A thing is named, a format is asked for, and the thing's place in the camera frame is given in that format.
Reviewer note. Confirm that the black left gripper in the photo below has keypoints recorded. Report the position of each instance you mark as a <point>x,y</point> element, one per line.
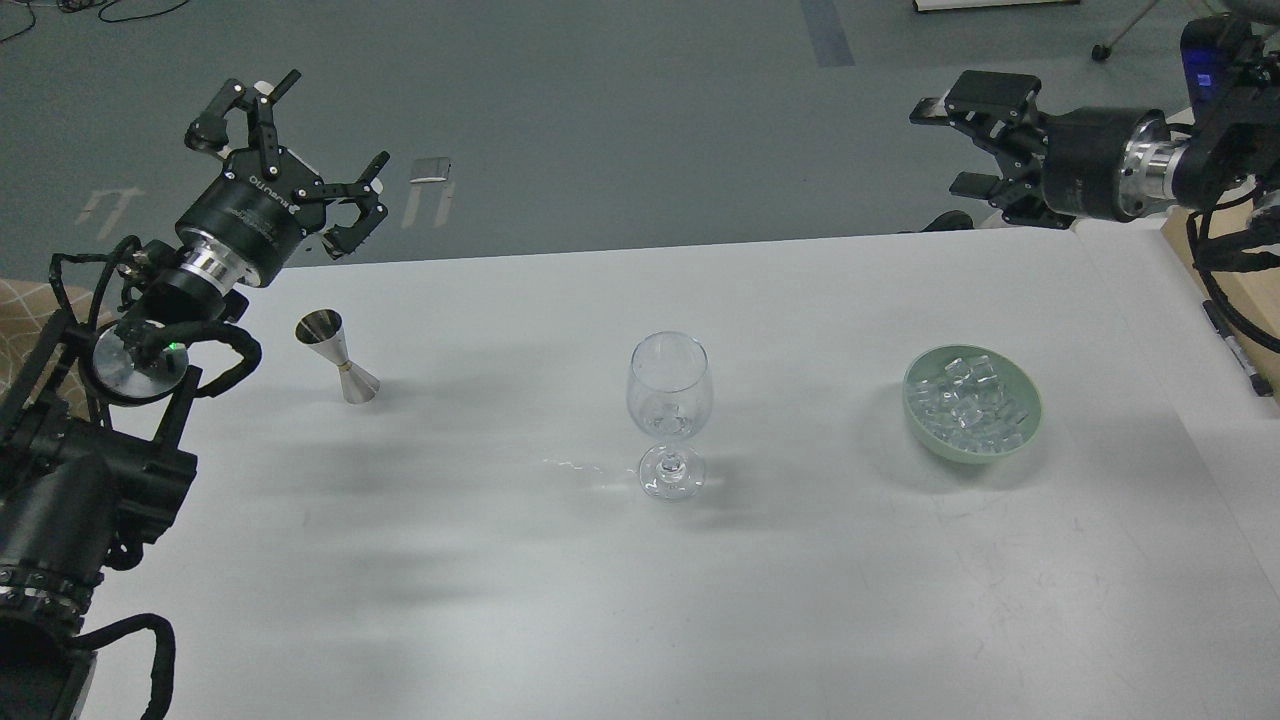
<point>248,220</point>

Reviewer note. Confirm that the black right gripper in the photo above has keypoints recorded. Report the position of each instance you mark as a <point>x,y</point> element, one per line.
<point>1096,160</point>

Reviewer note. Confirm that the steel double jigger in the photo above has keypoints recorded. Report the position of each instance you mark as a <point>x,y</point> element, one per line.
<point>323,331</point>

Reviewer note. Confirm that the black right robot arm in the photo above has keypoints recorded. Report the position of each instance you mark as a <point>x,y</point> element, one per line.
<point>1228,155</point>

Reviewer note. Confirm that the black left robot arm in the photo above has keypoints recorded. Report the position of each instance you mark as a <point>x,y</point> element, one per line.
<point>93,470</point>

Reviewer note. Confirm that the green bowl of ice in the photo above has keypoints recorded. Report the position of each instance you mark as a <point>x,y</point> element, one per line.
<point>969,404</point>

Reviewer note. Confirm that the clear wine glass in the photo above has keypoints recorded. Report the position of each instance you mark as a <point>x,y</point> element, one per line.
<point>670,397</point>

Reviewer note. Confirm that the office chair wheeled base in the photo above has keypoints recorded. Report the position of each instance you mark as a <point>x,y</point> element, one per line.
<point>1148,25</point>

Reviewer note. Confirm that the white board on floor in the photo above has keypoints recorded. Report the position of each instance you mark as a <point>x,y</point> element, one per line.
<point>934,6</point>

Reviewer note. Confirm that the light wooden block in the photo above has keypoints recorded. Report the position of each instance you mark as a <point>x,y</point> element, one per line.
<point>1255,295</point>

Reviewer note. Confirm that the beige checkered chair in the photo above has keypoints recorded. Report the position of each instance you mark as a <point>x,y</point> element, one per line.
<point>25,309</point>

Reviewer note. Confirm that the black marker pen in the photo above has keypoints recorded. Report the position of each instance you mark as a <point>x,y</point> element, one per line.
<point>1259,384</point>

